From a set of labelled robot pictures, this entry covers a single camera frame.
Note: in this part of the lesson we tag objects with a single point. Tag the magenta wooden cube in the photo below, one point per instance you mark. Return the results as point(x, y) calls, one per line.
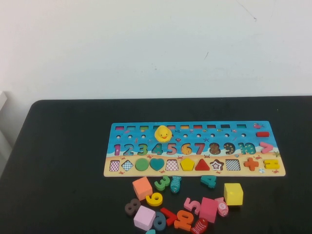
point(208, 209)

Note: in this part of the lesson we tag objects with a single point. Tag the red triangle puzzle piece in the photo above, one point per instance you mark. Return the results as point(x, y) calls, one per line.
point(202, 166)

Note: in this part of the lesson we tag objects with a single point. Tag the orange number ten piece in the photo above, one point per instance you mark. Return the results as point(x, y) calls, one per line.
point(180, 224)

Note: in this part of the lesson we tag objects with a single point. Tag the lilac wooden cube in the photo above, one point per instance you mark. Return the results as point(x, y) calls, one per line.
point(143, 218)

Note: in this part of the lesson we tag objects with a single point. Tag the grey-blue number nine piece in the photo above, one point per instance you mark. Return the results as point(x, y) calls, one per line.
point(156, 215)

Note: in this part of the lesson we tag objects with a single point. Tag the orange wooden cube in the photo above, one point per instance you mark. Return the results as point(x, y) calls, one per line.
point(142, 187)

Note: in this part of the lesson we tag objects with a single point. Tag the yellow number six piece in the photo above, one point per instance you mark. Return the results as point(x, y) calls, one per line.
point(150, 201)

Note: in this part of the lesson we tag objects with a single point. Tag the small teal wooden piece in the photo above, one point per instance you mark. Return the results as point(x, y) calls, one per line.
point(151, 232)

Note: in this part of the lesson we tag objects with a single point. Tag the green number three piece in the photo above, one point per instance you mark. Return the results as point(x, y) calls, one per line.
point(159, 187)

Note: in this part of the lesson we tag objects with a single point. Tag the brown number eight piece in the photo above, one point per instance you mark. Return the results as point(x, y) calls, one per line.
point(132, 206)

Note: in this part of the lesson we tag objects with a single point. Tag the pink wooden fish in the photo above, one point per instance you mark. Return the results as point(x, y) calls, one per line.
point(222, 207)

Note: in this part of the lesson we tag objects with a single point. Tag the pink greater-than sign piece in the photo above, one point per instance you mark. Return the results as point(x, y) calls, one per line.
point(269, 148)

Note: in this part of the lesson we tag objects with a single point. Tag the pink number five piece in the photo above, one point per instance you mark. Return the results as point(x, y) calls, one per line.
point(189, 203)

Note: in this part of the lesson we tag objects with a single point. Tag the red minus sign piece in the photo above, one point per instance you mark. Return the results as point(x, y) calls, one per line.
point(262, 134)

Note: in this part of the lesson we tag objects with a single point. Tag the red number seven piece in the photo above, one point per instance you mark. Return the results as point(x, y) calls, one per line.
point(170, 217)

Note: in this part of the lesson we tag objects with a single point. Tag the yellow wooden cube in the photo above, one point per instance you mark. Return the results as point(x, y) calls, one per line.
point(233, 195)

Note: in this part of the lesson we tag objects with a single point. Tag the red wooden fish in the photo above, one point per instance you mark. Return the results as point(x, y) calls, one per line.
point(199, 226)

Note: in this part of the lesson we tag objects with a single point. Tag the yellow pentagon puzzle piece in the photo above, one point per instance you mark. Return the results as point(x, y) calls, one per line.
point(187, 165)

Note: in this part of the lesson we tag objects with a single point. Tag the green circle puzzle piece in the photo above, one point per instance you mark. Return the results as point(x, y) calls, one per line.
point(142, 164)

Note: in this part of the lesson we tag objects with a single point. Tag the yellow equals sign piece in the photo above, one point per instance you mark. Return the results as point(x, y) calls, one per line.
point(271, 167)

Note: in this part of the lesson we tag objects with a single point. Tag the orange plus sign piece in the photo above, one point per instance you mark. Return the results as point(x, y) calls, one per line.
point(251, 163)

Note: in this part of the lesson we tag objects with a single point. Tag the colourful wooden puzzle board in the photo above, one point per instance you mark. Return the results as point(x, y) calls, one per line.
point(248, 137)

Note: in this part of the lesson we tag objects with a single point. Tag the teal number four piece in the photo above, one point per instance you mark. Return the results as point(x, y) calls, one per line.
point(212, 182)

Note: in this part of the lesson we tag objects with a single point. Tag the teal heart puzzle piece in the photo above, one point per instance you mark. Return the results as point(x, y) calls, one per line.
point(156, 163)

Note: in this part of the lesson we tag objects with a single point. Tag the yellow rubber duck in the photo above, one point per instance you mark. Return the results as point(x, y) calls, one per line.
point(163, 134)

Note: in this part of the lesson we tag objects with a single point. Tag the teal wooden fish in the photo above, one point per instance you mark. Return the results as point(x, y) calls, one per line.
point(175, 184)

